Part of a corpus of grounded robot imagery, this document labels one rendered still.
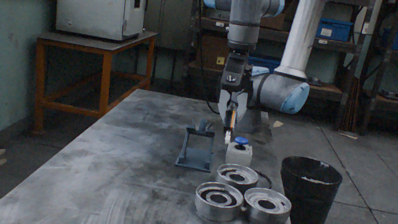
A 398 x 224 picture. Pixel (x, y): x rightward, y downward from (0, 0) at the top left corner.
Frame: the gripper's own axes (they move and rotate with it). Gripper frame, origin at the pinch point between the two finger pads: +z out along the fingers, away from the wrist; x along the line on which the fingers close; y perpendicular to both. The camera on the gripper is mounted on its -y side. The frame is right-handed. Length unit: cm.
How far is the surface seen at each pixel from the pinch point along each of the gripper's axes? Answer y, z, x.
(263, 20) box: 333, -1, 6
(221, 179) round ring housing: -12.7, 11.3, -0.9
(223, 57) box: 331, 45, 45
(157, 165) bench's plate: -7.0, 14.0, 17.1
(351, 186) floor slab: 188, 107, -87
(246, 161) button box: 3.9, 13.3, -5.6
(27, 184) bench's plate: -30, 12, 40
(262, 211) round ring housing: -23.7, 10.9, -11.1
